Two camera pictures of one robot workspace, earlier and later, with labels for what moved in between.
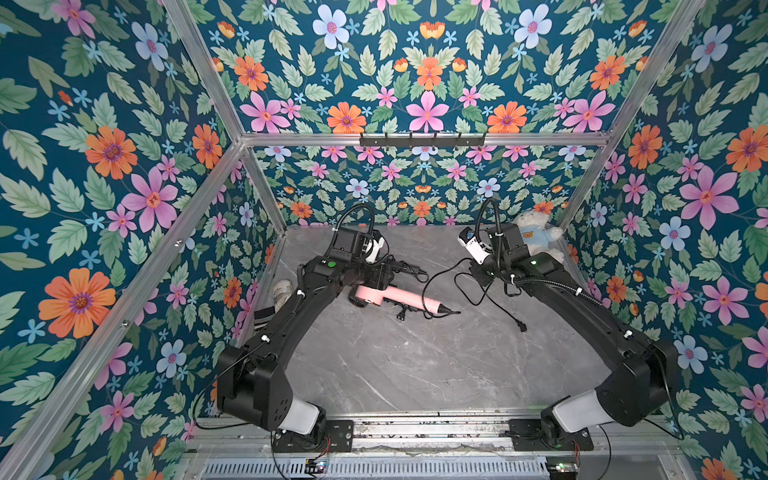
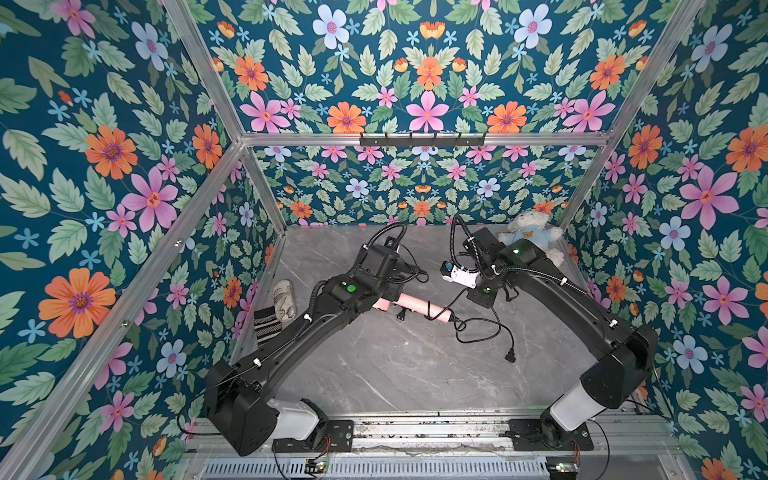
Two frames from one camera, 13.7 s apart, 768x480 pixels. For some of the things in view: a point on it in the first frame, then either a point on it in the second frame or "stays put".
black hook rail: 421,142 stays put
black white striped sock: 262,316 stays put
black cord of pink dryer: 490,289 to 511,354
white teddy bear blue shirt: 537,234 stays put
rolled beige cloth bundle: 281,293 stays put
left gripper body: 365,275 to 390,288
